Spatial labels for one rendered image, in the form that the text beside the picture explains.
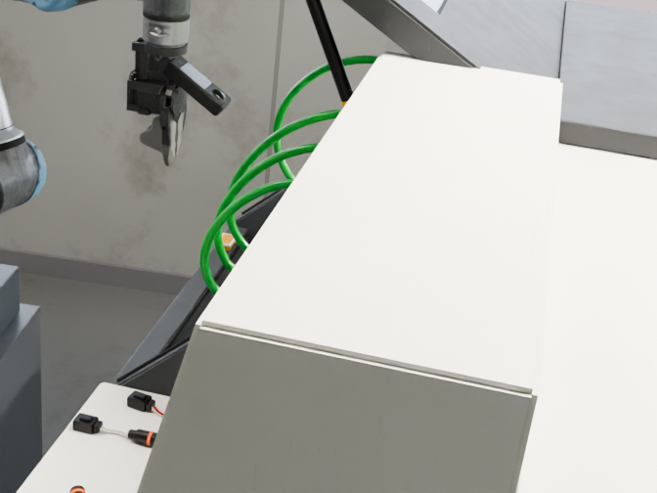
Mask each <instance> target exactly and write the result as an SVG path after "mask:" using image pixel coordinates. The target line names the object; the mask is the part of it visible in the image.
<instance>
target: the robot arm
mask: <svg viewBox="0 0 657 493"><path fill-rule="evenodd" d="M13 1H20V2H26V3H31V4H32V5H33V6H35V7H36V8H37V9H38V10H40V11H43V12H59V11H65V10H68V9H70V8H72V7H75V6H79V5H83V4H87V3H90V2H94V1H98V0H13ZM138 1H143V37H139V38H138V39H137V41H133V42H132V51H136V56H135V69H134V70H132V71H131V72H130V74H129V79H128V80H127V107H126V110H127V111H132V112H138V114H144V115H150V114H151V113H153V114H159V115H160V116H156V117H155V118H154V119H153V125H150V126H149V127H148V130H147V131H144V132H142V133H141V134H140V141H141V143H142V144H144V145H146V146H148V147H150V148H152V149H155V150H157V151H159V152H161V153H162V154H163V159H164V162H165V165H166V166H169V165H170V164H171V163H172V162H173V160H174V159H175V157H176V156H177V154H178V151H179V147H180V143H181V139H182V133H183V130H184V124H185V119H186V112H187V99H188V94H189V95H190V96H191V97H193V98H194V99H195V100H196V101H197V102H199V103H200V104H201V105H202V106H203V107H204V108H206V109H207V110H208V111H209V112H211V113H212V114H213V115H218V114H219V113H220V112H222V111H223V110H224V109H225V108H226V107H227V106H228V105H229V104H230V103H231V97H229V96H228V95H227V94H226V93H225V92H224V91H222V90H221V89H220V88H219V87H218V86H216V85H215V84H214V83H213V82H212V81H211V80H209V79H208V78H207V77H206V76H205V75H204V74H202V73H201V72H200V71H199V70H198V69H196V68H195V67H194V66H193V65H192V64H190V63H189V62H188V61H187V60H186V59H185V58H183V57H182V55H185V54H187V50H188V42H189V35H190V10H191V0H138ZM177 56H178V57H177ZM175 57H176V58H175ZM133 71H135V72H134V73H133ZM131 73H132V74H131ZM134 78H136V79H135V80H134ZM46 176H47V169H46V162H45V159H44V157H43V155H42V153H41V152H40V150H37V149H36V146H35V145H34V144H33V143H32V142H30V141H28V140H25V137H24V133H23V131H21V130H19V129H18V128H17V127H15V126H14V125H13V121H12V119H11V115H10V111H9V108H8V104H7V100H6V97H5V93H4V90H3V86H2V82H1V79H0V213H3V212H5V211H7V210H9V209H11V208H13V207H16V206H20V205H23V204H25V203H26V202H28V201H29V200H31V199H33V198H34V197H36V196H37V195H38V194H39V193H40V192H41V190H42V188H43V187H44V184H45V181H46Z"/></svg>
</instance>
